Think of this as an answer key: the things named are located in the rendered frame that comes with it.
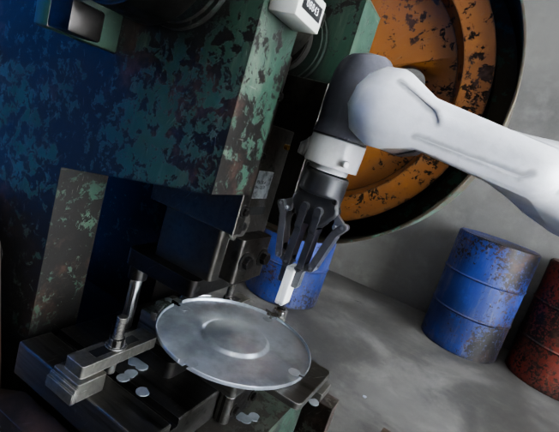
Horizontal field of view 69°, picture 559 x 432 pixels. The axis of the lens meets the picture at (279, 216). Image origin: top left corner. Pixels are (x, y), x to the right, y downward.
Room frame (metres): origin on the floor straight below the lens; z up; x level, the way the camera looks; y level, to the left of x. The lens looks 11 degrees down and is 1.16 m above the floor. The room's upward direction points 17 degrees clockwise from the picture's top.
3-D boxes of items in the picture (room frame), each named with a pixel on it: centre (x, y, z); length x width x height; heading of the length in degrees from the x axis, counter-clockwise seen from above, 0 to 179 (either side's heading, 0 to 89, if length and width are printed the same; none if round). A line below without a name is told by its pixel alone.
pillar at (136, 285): (0.70, 0.22, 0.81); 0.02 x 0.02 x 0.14
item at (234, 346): (0.69, 0.01, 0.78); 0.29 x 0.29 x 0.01
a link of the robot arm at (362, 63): (0.64, -0.10, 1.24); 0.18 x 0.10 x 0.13; 62
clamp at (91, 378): (0.60, 0.20, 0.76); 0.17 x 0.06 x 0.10; 155
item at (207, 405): (0.75, 0.13, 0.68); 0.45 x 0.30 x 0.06; 155
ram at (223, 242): (0.73, 0.09, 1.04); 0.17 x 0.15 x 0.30; 65
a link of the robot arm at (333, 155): (0.69, -0.05, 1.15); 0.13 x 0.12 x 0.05; 155
